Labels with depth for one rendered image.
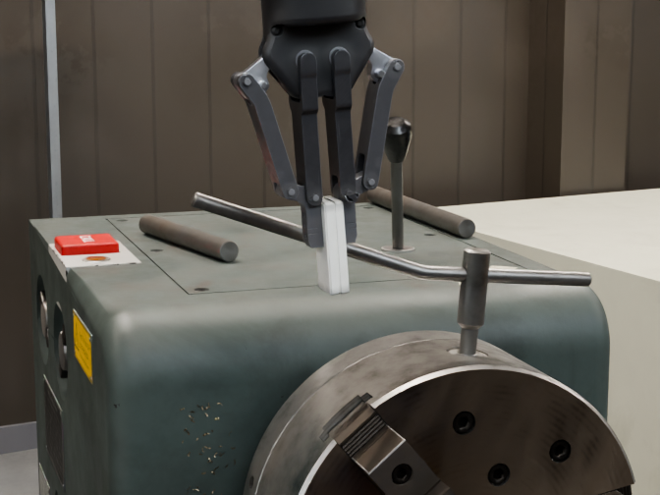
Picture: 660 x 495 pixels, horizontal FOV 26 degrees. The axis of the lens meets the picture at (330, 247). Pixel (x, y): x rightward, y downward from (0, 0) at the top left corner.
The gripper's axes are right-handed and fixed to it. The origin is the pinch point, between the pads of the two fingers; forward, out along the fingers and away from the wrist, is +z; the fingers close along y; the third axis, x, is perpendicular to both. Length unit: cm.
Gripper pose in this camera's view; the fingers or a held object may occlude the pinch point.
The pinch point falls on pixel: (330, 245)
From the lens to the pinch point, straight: 106.7
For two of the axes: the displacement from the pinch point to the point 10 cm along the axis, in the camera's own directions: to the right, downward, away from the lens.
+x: -3.1, -1.7, 9.3
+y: 9.5, -1.3, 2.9
